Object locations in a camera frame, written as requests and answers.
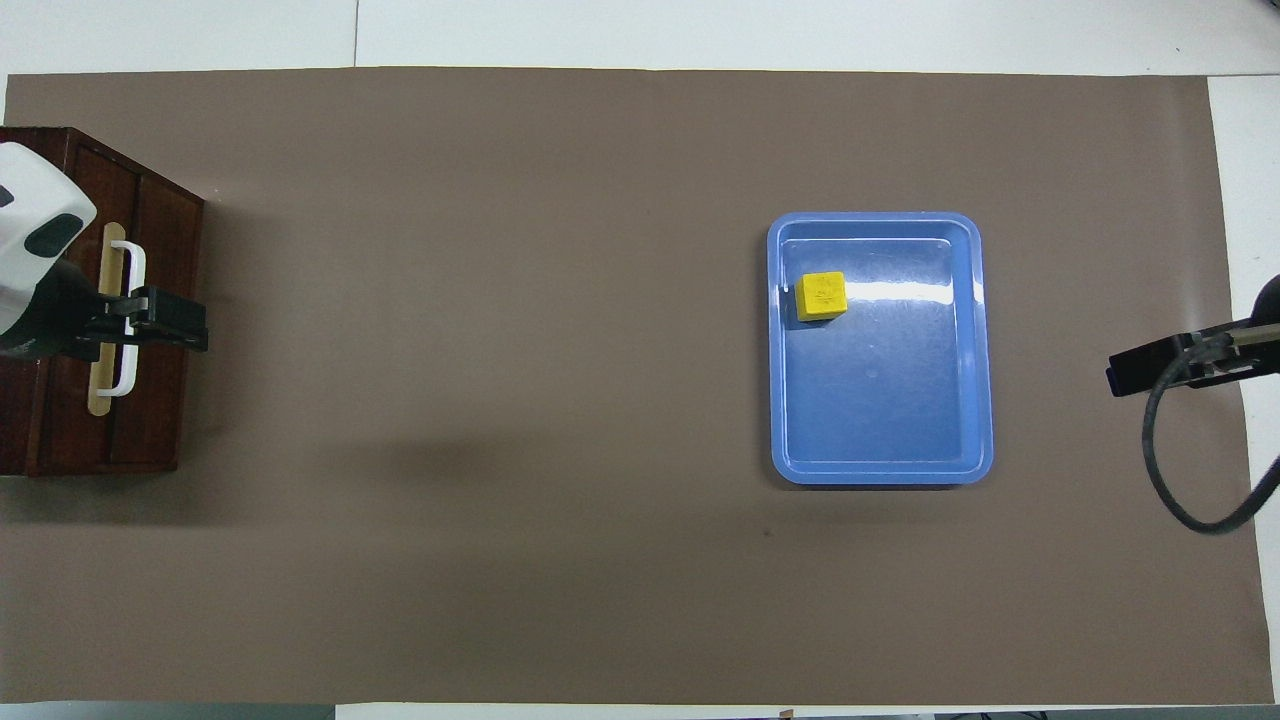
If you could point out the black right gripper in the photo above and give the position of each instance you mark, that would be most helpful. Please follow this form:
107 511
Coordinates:
1230 355

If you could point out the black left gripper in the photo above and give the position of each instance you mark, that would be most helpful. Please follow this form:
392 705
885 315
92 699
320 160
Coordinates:
60 320

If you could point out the yellow cube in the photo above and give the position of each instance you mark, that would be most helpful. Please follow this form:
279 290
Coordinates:
822 295

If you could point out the dark wooden drawer cabinet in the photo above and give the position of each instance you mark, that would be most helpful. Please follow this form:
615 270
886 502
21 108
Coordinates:
15 420

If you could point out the blue plastic tray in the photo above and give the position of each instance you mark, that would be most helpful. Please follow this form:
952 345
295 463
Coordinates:
890 400

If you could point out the brown table mat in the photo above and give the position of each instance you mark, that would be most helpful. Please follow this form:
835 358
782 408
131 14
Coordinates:
500 400

